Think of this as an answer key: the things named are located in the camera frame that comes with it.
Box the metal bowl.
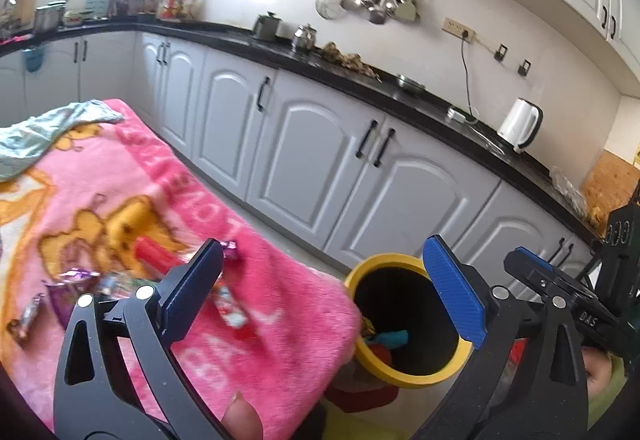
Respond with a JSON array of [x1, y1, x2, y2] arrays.
[[396, 74, 427, 94]]

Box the person's left hand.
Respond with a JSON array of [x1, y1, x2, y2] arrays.
[[221, 391, 264, 440]]

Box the person's yellow-green clothing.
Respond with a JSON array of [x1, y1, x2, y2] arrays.
[[320, 407, 416, 440]]

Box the grey-green cloth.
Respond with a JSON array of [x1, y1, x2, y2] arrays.
[[0, 99, 123, 181]]

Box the orange speckled wall board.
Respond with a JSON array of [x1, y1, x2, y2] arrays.
[[582, 150, 640, 223]]

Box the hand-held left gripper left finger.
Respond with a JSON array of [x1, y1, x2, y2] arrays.
[[52, 237, 226, 440]]

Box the yellow-rimmed waste bin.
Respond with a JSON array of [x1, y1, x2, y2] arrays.
[[342, 254, 473, 388]]

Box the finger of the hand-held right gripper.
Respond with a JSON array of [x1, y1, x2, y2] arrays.
[[504, 246, 633, 351]]

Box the steel teapot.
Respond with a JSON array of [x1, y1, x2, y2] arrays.
[[291, 23, 318, 52]]

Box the red tube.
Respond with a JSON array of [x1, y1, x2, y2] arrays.
[[134, 236, 178, 271]]

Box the pink printed blanket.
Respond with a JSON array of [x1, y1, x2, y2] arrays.
[[0, 98, 363, 433]]

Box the red white candy wrapper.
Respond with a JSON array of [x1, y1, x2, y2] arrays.
[[212, 283, 251, 331]]

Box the teal hanging bin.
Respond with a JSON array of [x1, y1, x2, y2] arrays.
[[21, 48, 47, 74]]

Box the black power cable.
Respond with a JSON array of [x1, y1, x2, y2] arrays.
[[460, 33, 476, 121]]

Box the pile of ginger roots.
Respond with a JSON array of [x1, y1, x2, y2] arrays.
[[320, 42, 381, 80]]

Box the dark lidded pot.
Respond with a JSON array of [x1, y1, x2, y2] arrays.
[[252, 11, 282, 42]]

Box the white cable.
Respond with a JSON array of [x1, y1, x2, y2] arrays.
[[470, 120, 506, 153]]

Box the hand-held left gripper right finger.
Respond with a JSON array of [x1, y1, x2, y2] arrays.
[[410, 234, 588, 440]]

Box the teal soft item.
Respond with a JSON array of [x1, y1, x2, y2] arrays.
[[367, 329, 411, 351]]

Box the purple snack packet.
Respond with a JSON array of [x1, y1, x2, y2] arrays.
[[44, 269, 103, 328]]

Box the steel stock pot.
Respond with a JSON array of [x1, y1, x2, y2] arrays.
[[34, 5, 66, 32]]

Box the beige wall power strip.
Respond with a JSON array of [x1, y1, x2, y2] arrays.
[[442, 18, 476, 41]]

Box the white lower cabinets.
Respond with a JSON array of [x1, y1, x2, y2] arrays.
[[0, 30, 601, 281]]

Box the silver foil wrapper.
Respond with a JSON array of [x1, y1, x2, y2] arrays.
[[97, 270, 138, 301]]

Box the person's right forearm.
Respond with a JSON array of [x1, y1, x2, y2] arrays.
[[584, 351, 630, 428]]

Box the clear plastic bag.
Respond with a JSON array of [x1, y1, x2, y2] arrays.
[[550, 166, 588, 216]]

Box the white electric kettle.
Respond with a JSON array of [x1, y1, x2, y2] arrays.
[[497, 98, 544, 155]]

